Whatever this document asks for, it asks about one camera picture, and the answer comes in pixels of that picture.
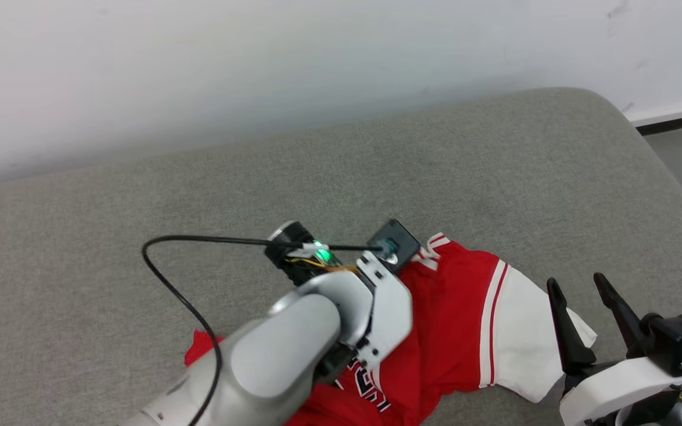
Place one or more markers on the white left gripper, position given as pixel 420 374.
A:
pixel 391 313

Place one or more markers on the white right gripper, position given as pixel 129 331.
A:
pixel 613 390

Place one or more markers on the red white jersey shirt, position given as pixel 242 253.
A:
pixel 453 307

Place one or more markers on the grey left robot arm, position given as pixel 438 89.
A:
pixel 276 361

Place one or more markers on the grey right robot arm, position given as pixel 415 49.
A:
pixel 672 414

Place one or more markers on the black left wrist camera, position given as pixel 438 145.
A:
pixel 403 236

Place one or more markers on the black white wall baseboard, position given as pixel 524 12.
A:
pixel 678 118

